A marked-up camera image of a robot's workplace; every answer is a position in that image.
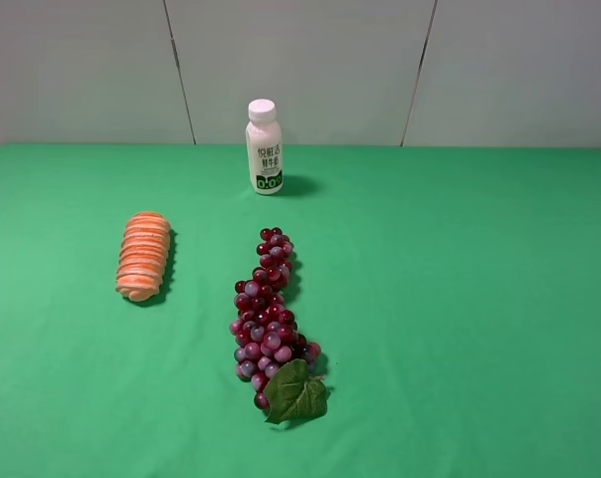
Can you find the orange ridged bread loaf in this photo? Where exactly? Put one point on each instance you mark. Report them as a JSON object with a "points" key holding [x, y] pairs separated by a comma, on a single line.
{"points": [[143, 256]]}

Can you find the white milk bottle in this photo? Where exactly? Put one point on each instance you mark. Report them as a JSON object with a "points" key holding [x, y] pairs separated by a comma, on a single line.
{"points": [[264, 147]]}

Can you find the red grape bunch with leaf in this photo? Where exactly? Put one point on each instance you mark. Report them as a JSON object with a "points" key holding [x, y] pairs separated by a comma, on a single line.
{"points": [[271, 353]]}

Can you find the green tablecloth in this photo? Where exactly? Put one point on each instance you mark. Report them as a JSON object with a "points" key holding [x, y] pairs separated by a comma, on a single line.
{"points": [[392, 312]]}

